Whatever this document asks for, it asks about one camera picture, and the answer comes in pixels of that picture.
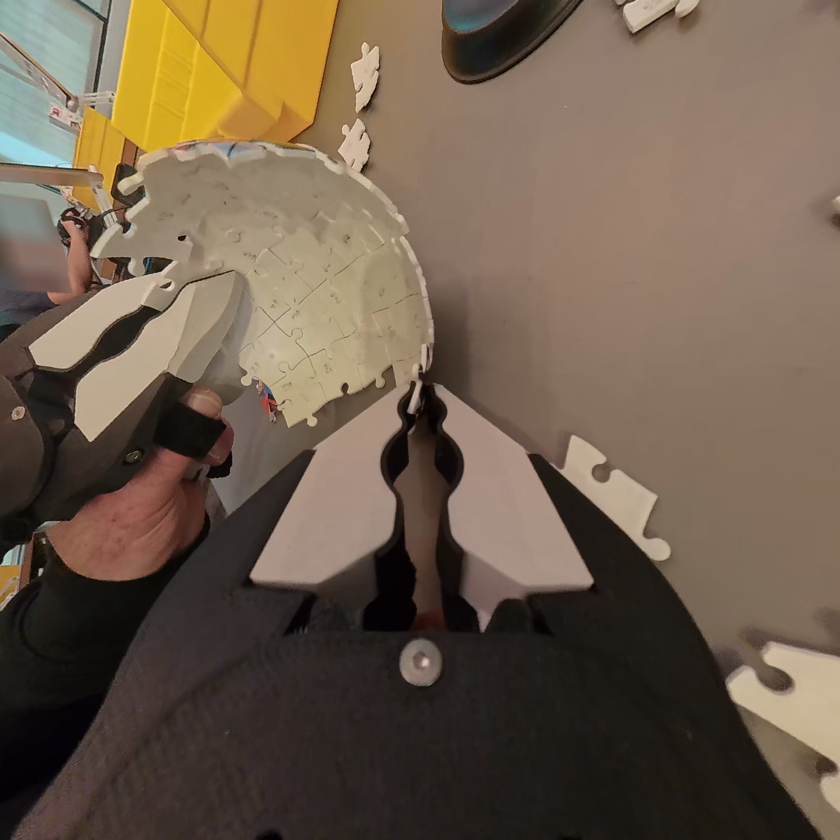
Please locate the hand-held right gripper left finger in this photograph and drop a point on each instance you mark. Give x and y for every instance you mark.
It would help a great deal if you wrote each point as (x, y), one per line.
(328, 518)

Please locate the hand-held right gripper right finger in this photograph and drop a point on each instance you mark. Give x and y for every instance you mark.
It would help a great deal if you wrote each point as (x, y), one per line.
(518, 518)

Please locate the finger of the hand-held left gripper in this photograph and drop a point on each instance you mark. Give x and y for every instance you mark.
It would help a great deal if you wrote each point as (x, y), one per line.
(151, 354)
(85, 328)

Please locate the partly built puzzle ball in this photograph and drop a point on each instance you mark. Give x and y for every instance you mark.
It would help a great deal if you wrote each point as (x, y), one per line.
(315, 262)

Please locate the person's left forearm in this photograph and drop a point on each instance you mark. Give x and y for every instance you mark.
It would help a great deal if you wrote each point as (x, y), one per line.
(65, 656)

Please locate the black dome ball stand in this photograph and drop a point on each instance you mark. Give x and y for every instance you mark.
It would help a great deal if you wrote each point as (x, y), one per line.
(499, 33)

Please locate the person's left hand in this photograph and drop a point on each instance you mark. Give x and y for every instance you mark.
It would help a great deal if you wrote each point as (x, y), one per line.
(131, 525)

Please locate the yellow plastic bin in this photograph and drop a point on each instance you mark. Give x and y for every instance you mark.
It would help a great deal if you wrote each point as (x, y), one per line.
(216, 65)

